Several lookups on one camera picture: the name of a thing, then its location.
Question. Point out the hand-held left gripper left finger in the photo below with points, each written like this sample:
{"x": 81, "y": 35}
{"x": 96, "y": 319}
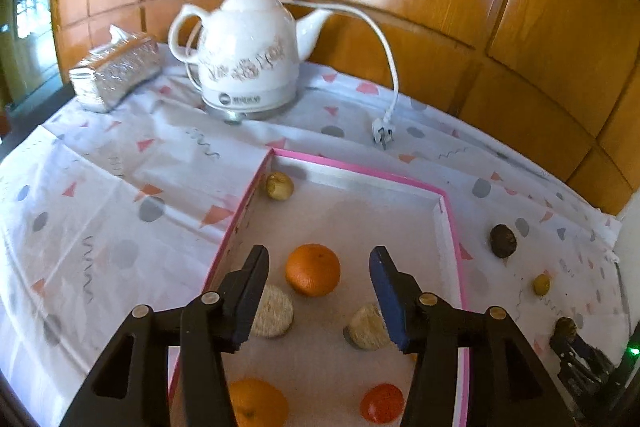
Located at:
{"x": 250, "y": 302}

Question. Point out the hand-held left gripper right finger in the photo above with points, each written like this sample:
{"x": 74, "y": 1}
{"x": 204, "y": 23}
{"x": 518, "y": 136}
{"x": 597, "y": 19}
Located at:
{"x": 387, "y": 302}

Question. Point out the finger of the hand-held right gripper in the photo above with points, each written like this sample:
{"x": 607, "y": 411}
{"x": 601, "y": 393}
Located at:
{"x": 565, "y": 357}
{"x": 595, "y": 354}

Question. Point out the beige round cracker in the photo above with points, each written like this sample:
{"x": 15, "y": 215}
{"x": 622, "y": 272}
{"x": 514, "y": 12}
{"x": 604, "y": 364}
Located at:
{"x": 365, "y": 329}
{"x": 275, "y": 312}

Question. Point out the dark brown round fruit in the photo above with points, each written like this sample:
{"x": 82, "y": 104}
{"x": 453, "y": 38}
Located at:
{"x": 502, "y": 241}
{"x": 565, "y": 326}

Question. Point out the orange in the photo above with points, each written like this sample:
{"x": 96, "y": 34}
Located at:
{"x": 312, "y": 269}
{"x": 260, "y": 402}

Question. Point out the pink cardboard tray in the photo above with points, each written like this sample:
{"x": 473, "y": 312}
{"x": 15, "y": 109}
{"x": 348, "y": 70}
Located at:
{"x": 370, "y": 217}

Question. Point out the red round fruit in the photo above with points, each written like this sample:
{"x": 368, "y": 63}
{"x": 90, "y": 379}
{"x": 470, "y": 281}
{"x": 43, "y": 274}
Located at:
{"x": 382, "y": 403}

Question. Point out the yellow round fruit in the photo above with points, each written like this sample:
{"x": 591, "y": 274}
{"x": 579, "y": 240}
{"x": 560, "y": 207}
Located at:
{"x": 279, "y": 186}

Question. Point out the small green-yellow fruit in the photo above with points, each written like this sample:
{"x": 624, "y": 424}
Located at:
{"x": 541, "y": 284}

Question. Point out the white patterned tablecloth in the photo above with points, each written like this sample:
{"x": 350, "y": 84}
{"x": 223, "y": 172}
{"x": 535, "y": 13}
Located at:
{"x": 125, "y": 167}

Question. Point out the white ceramic electric kettle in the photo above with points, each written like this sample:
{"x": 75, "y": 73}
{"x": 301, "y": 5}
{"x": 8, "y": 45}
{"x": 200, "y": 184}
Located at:
{"x": 245, "y": 47}

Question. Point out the clear patterned tissue box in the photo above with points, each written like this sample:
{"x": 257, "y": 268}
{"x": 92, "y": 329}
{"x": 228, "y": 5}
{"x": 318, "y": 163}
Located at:
{"x": 115, "y": 69}

